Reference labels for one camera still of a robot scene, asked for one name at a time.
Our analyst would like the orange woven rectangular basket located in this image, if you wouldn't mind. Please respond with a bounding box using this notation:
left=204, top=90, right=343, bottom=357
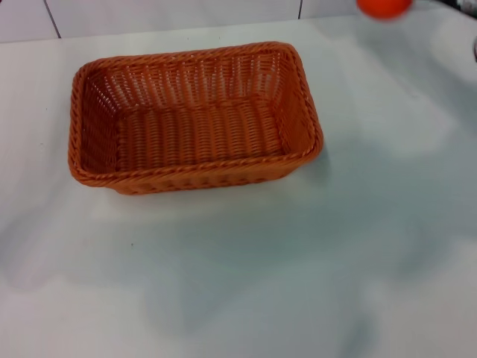
left=68, top=40, right=324, bottom=196

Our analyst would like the orange round ball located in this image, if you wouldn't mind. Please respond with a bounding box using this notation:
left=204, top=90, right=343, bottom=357
left=356, top=0, right=411, bottom=22

